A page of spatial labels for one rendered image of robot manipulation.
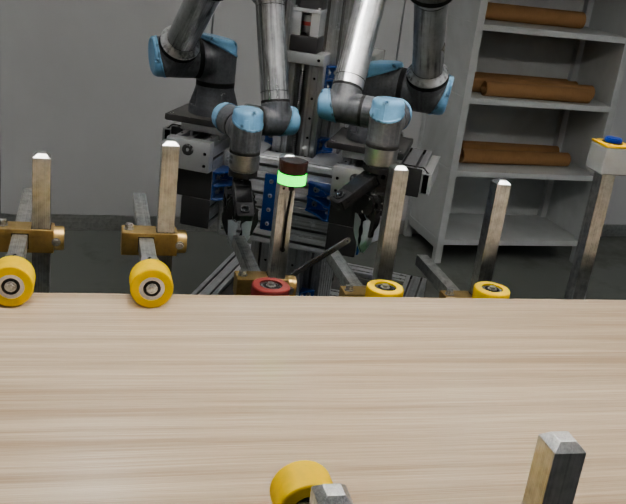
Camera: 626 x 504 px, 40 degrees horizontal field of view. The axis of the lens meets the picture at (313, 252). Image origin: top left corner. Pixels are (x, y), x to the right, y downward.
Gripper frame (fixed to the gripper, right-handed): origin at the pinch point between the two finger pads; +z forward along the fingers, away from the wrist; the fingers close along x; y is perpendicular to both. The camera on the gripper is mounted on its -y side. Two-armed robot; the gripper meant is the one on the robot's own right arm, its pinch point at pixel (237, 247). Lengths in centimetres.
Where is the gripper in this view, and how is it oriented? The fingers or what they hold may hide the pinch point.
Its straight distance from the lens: 219.7
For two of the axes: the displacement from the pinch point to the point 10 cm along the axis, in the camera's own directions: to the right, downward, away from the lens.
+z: -1.2, 9.2, 3.7
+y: -2.3, -3.8, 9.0
